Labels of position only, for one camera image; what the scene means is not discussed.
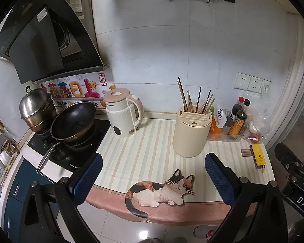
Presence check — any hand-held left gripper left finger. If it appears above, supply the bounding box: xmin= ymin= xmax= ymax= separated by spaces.
xmin=18 ymin=153 xmax=103 ymax=243

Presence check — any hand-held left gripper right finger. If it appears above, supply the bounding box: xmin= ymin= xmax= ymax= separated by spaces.
xmin=205 ymin=152 xmax=289 ymax=243

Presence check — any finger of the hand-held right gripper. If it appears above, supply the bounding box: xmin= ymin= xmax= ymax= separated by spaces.
xmin=274 ymin=143 xmax=304 ymax=176

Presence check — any cream cylindrical chopstick holder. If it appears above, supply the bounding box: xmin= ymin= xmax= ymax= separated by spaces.
xmin=172 ymin=106 xmax=213 ymax=158

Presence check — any person's right forearm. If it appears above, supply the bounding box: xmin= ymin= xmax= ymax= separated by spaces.
xmin=289 ymin=221 xmax=304 ymax=243

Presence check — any yellow rectangular device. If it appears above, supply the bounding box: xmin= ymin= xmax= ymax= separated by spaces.
xmin=250 ymin=143 xmax=266 ymax=174

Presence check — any black gas stove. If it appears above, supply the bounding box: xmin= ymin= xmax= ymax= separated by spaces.
xmin=27 ymin=118 xmax=111 ymax=171

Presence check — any red food packet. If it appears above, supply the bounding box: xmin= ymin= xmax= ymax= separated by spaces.
xmin=244 ymin=134 xmax=263 ymax=143

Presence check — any clear plastic bag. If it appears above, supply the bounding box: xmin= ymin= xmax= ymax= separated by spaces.
xmin=246 ymin=95 xmax=272 ymax=143

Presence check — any small brown spice jar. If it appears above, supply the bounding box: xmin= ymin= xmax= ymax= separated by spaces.
xmin=223 ymin=116 xmax=235 ymax=135

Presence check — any orange label sauce bottle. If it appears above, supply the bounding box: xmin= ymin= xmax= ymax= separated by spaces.
xmin=229 ymin=110 xmax=248 ymax=136

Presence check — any clear plastic floor bottle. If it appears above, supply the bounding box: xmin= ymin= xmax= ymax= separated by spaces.
xmin=194 ymin=225 xmax=216 ymax=240

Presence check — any black wok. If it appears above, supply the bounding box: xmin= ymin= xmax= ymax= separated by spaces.
xmin=36 ymin=101 xmax=97 ymax=174

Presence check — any white packet with blue logo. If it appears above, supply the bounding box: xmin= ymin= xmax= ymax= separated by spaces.
xmin=214 ymin=103 xmax=228 ymax=129

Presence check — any striped cat print mat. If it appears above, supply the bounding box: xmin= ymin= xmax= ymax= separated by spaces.
xmin=85 ymin=118 xmax=276 ymax=227

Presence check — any sliding glass door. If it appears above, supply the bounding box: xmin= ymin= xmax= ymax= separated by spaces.
xmin=268 ymin=11 xmax=304 ymax=153

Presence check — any dark sauce bottle red cap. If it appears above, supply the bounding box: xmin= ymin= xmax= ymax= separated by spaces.
xmin=231 ymin=96 xmax=245 ymax=117

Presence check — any cream electric kettle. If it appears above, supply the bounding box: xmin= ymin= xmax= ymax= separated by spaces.
xmin=104 ymin=87 xmax=144 ymax=138

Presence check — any blue kitchen cabinet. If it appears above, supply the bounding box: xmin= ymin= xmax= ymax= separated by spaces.
xmin=4 ymin=157 xmax=66 ymax=243

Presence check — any stainless steel steamer pot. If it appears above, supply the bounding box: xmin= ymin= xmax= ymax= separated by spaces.
xmin=19 ymin=86 xmax=58 ymax=133

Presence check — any cluttered side shelf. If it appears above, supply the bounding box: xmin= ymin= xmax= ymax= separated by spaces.
xmin=0 ymin=110 xmax=19 ymax=184

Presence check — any black range hood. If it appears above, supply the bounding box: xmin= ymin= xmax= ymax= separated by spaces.
xmin=0 ymin=0 xmax=109 ymax=85

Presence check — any white wall socket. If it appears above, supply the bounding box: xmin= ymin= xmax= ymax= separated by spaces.
xmin=247 ymin=76 xmax=264 ymax=94
xmin=234 ymin=72 xmax=253 ymax=91
xmin=261 ymin=79 xmax=272 ymax=95

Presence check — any colourful wall sticker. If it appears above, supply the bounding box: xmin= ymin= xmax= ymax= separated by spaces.
xmin=39 ymin=77 xmax=117 ymax=108

